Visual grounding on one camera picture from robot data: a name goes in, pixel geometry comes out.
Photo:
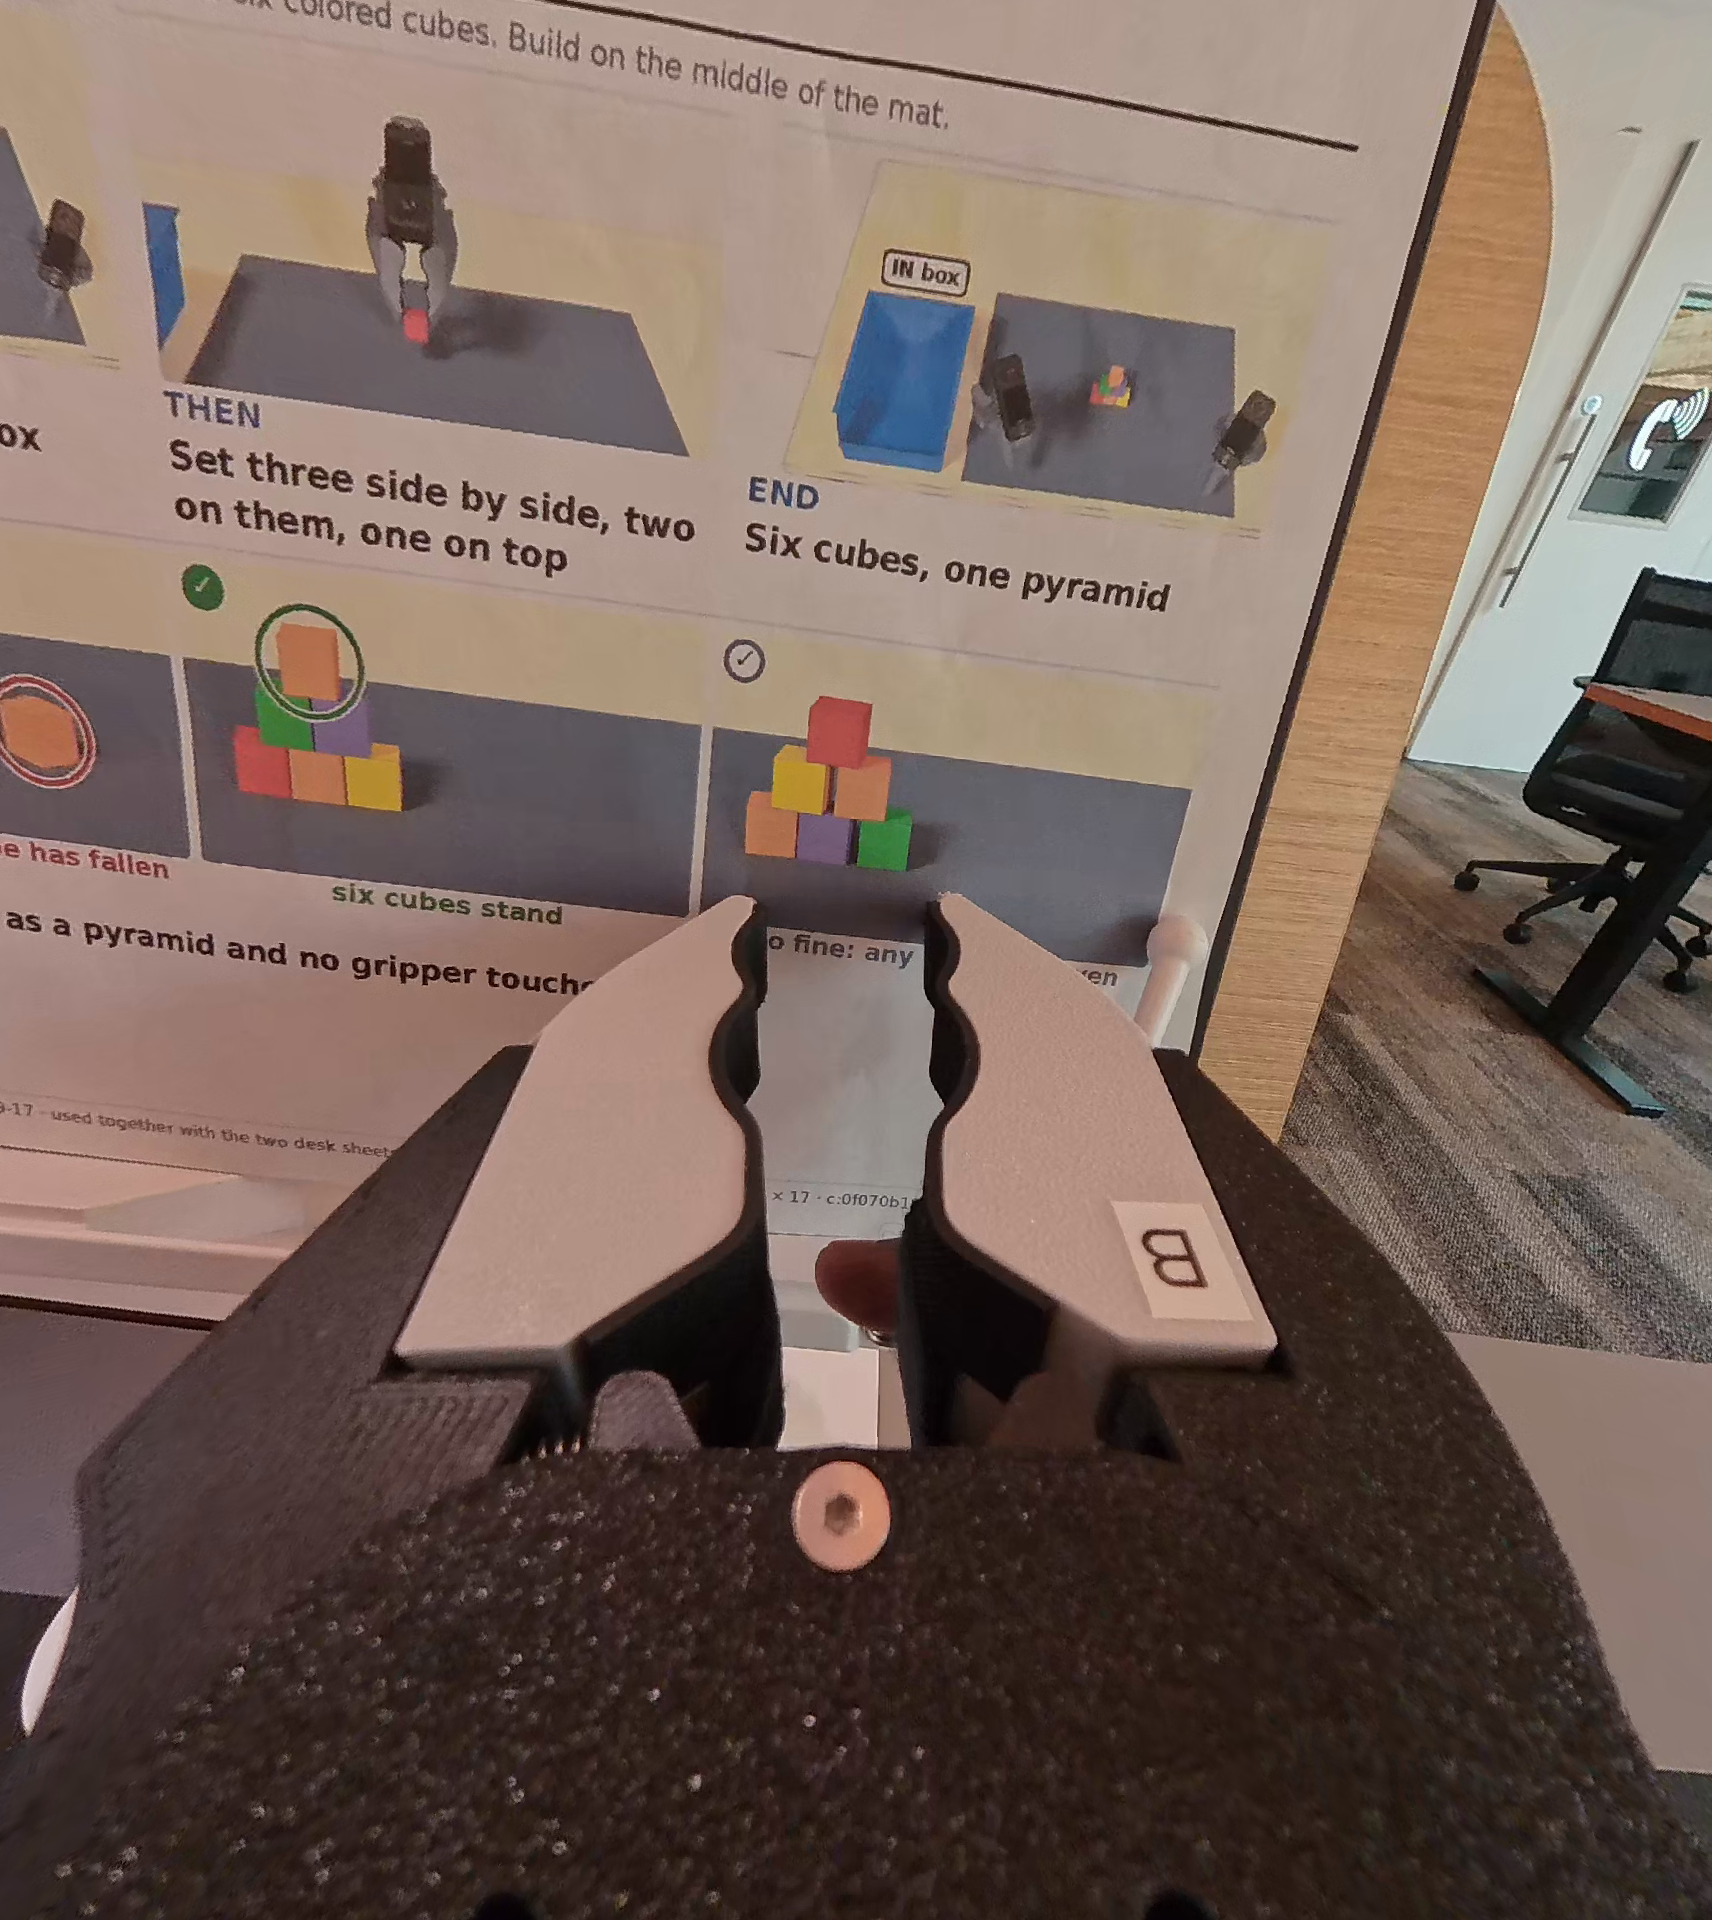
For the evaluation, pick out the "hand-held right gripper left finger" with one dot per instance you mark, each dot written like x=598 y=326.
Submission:
x=604 y=1173

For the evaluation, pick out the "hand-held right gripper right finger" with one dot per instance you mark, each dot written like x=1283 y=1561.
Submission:
x=1067 y=1173

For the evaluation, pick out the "person's right hand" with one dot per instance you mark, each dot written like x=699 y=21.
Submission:
x=859 y=1283

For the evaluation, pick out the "white sheet stand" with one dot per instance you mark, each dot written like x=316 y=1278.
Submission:
x=75 y=1231

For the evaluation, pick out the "wooden backing board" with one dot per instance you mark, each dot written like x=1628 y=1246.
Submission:
x=1395 y=598

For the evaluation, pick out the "black office chair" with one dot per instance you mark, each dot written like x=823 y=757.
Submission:
x=1682 y=660

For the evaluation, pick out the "printed instruction sheet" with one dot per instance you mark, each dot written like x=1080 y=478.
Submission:
x=524 y=302

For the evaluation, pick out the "glass door phone sign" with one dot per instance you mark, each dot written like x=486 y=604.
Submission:
x=1672 y=411

